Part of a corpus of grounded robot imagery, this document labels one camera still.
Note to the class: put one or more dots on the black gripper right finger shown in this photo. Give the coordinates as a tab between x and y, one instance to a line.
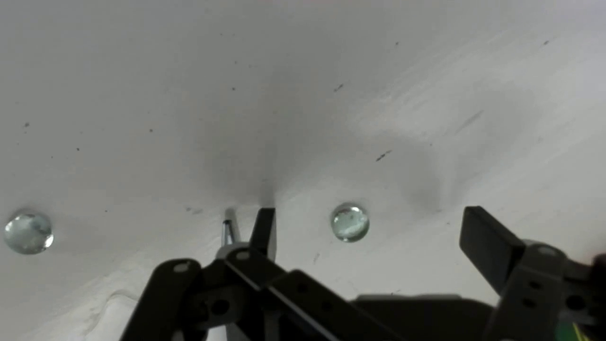
537	284

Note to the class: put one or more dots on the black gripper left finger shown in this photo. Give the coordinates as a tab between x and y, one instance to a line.
253	284

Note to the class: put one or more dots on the clear glass bead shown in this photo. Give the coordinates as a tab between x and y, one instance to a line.
350	221
30	231

